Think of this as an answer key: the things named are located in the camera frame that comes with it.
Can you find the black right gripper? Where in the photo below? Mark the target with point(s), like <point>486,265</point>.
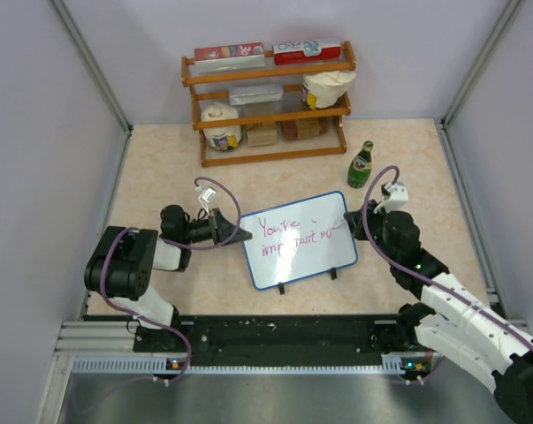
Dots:
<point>354,219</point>

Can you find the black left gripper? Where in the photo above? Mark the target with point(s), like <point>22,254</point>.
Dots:
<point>223,231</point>

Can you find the blue framed whiteboard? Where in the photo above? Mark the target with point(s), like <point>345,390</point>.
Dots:
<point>297,240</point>

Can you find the magenta capped whiteboard marker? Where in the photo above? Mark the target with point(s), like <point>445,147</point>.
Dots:
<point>340,224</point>

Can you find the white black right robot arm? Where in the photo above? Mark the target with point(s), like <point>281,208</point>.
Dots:
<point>447,317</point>

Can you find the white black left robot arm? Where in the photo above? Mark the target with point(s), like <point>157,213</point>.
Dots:
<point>123,261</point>

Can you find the green glass Perrier bottle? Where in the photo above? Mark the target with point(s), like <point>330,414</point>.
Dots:
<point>360,168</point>

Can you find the white flour bag left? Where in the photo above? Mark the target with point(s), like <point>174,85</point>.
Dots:
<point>223,137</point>

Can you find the white flour bag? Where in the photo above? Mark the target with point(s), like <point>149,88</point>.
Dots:
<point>223,137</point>
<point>322,90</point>

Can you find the brown brick-pattern box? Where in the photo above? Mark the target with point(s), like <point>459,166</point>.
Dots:
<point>306,128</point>

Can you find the orange wooden shelf rack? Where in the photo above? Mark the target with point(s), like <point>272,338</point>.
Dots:
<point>289,108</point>

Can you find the white flour bag right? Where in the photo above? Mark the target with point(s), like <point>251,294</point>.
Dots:
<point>322,90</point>

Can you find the clear plastic container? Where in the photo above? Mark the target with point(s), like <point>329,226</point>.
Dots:
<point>255,100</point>

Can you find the red foil roll box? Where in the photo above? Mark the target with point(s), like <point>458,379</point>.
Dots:
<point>248,55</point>

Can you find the red white wrap box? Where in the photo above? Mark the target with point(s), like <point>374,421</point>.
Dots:
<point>300,52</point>

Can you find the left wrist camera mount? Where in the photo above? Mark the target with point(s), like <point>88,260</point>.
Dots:
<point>206,195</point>

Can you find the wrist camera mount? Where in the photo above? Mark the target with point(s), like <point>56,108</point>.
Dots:
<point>206,195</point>
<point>395,196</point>

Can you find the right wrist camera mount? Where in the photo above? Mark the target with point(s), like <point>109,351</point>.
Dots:
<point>395,196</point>

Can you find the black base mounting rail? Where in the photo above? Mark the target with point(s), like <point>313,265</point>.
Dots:
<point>322,340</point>

